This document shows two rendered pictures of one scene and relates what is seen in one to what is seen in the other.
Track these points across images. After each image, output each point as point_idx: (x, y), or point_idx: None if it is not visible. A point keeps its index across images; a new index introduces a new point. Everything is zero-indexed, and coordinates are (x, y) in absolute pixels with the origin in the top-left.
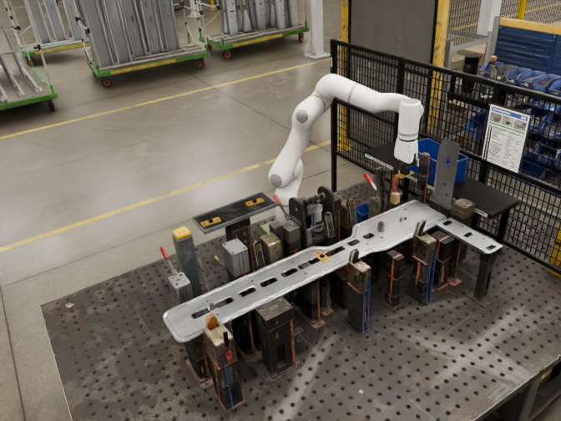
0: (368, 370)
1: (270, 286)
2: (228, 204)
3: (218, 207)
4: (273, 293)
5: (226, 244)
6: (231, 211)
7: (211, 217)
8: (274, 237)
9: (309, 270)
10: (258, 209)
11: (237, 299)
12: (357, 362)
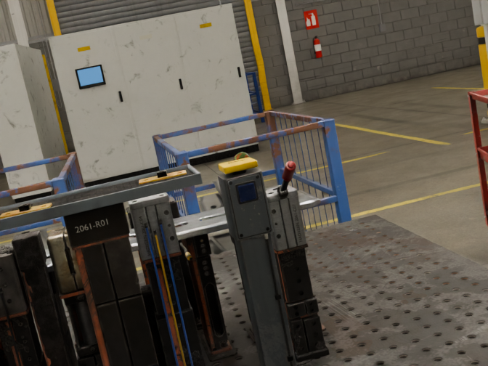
0: (70, 328)
1: (129, 233)
2: (90, 198)
3: (120, 191)
4: (133, 228)
5: (158, 195)
6: (99, 194)
7: (154, 182)
8: (55, 232)
9: (46, 253)
10: (38, 202)
11: (192, 219)
12: (72, 333)
